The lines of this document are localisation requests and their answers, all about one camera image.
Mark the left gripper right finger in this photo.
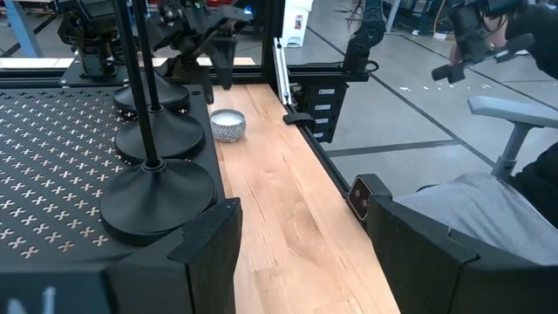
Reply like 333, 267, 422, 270
367, 194, 558, 314

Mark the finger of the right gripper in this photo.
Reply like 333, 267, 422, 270
204, 35, 239, 91

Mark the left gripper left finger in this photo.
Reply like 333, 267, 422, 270
0, 197, 243, 314

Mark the black candle stick holder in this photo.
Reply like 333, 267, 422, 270
99, 0, 217, 246
114, 0, 206, 165
112, 69, 191, 113

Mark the white patterned candle bowl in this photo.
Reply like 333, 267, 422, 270
209, 108, 247, 144

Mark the grey office chair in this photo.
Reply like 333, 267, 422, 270
394, 0, 558, 268

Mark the white waste bin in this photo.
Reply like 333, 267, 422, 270
281, 0, 315, 49

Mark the black controller box stack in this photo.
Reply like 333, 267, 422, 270
299, 81, 350, 144

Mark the blue table leg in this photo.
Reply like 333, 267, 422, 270
3, 0, 44, 58

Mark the gray office chair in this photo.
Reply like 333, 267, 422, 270
466, 95, 558, 181

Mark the black perforated metal stand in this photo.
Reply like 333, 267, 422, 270
0, 84, 227, 274

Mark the black plastic bracket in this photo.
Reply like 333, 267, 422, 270
282, 112, 316, 128

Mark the small black depth camera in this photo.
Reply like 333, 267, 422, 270
347, 173, 393, 224

